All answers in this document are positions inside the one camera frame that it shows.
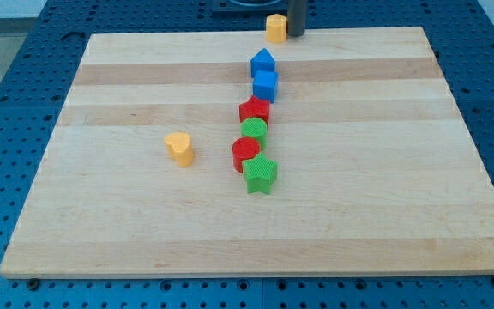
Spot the green star block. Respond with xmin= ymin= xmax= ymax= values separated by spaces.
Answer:
xmin=242 ymin=153 xmax=278 ymax=194

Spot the wooden board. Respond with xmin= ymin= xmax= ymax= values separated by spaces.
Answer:
xmin=0 ymin=27 xmax=494 ymax=279

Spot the red cylinder block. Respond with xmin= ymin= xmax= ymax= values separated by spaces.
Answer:
xmin=232 ymin=136 xmax=261 ymax=173

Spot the yellow heart block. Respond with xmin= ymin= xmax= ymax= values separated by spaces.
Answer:
xmin=164 ymin=132 xmax=194 ymax=167

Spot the red star block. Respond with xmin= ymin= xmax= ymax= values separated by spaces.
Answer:
xmin=238 ymin=95 xmax=270 ymax=123

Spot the green cylinder block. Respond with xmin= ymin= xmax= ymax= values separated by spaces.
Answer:
xmin=240 ymin=117 xmax=268 ymax=150

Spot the blue triangle block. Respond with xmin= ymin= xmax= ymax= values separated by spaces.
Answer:
xmin=250 ymin=48 xmax=276 ymax=78

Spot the yellow hexagon block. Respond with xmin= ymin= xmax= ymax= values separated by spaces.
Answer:
xmin=266 ymin=14 xmax=287 ymax=44

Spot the blue cube block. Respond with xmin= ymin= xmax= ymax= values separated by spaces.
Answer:
xmin=252 ymin=70 xmax=279 ymax=103

